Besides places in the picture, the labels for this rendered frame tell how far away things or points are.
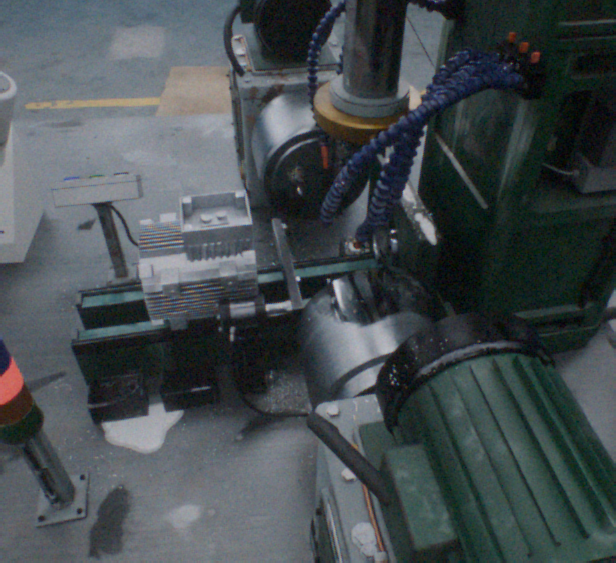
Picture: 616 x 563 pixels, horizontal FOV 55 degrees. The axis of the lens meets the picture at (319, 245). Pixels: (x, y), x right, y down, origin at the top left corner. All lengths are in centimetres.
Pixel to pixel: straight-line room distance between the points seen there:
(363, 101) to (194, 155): 100
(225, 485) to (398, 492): 62
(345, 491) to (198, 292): 50
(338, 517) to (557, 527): 27
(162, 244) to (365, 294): 39
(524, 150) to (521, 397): 47
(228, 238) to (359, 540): 56
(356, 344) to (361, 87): 39
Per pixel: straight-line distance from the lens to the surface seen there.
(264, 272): 127
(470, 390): 56
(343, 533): 70
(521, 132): 93
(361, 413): 76
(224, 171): 178
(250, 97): 145
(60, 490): 113
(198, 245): 105
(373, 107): 94
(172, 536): 110
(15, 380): 90
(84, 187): 132
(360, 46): 92
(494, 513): 52
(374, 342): 83
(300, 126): 127
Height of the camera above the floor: 180
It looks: 41 degrees down
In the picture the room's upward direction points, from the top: 1 degrees clockwise
